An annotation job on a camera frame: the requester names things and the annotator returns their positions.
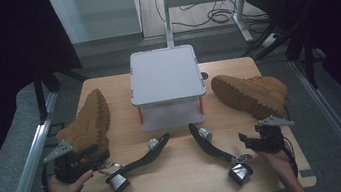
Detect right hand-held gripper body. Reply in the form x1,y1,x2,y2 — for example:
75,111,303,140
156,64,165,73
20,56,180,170
250,112,299,158

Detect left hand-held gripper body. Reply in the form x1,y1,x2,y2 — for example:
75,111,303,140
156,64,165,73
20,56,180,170
41,136,92,188

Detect tan suede boot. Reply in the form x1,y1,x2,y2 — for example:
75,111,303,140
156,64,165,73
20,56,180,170
49,87,117,167
209,65,294,135

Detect white two-tier shoe rack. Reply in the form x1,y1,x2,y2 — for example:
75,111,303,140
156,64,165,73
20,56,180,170
124,41,212,134

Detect person's right hand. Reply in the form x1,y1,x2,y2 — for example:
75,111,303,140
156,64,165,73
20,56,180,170
255,146,298,187

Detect black metal stand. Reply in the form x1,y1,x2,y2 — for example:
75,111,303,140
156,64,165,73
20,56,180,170
32,66,65,124

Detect black tripod stand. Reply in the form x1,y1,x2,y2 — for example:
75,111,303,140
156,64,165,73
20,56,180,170
236,4,327,99

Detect white power strip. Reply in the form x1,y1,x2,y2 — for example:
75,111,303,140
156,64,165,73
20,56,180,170
260,32,280,49

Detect white cabinet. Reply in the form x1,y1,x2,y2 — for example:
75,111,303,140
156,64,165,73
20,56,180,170
49,0,145,47

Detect right hand-held gripper cable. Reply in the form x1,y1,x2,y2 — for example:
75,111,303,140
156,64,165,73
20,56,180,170
277,134,301,179

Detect black floor cables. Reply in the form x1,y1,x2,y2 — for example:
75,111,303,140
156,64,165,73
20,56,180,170
154,0,270,40

